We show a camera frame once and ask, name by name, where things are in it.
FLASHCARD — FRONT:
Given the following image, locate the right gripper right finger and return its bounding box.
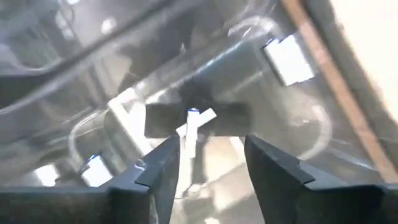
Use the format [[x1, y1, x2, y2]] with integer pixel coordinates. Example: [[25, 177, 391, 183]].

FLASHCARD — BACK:
[[244, 134, 398, 224]]

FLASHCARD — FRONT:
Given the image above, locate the wooden table border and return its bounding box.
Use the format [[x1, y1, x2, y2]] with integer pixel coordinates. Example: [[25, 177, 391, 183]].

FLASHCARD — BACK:
[[281, 0, 398, 184]]

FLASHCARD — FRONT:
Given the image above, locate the clear plastic bin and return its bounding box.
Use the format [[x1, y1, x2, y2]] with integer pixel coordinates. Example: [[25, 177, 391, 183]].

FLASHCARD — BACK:
[[0, 0, 389, 224]]

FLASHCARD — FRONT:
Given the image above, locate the black table frame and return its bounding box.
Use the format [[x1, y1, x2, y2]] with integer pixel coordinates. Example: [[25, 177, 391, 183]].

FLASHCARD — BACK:
[[306, 0, 398, 156]]

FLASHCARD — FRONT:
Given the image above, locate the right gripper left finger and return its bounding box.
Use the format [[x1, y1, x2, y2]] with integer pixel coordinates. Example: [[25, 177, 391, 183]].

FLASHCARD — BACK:
[[0, 134, 181, 224]]

